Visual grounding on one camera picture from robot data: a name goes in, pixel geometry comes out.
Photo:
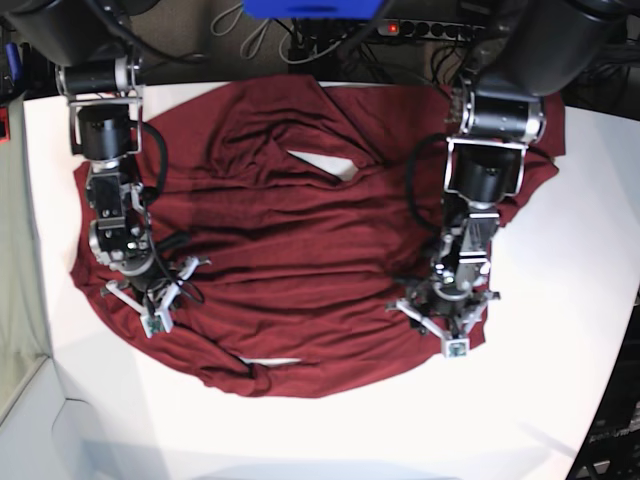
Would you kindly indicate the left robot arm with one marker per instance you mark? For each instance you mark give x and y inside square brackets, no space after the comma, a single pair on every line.
[499,112]

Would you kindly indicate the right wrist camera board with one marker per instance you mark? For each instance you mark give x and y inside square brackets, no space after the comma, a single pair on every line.
[151,325]

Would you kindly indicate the blue box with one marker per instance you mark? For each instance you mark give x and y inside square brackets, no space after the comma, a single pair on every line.
[313,9]

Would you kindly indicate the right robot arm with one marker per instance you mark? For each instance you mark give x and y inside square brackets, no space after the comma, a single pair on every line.
[97,61]

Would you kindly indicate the black power strip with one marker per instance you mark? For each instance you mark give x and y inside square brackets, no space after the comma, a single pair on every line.
[428,30]

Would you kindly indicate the grey fabric side panel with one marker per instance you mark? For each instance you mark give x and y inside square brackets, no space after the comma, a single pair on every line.
[25,339]

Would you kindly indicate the red and black device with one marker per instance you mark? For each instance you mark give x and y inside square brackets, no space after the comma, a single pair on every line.
[4,125]

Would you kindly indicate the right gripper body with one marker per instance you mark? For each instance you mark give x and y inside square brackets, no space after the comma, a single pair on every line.
[150,286]

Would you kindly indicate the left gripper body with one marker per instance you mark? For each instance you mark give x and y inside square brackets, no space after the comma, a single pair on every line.
[451,316]

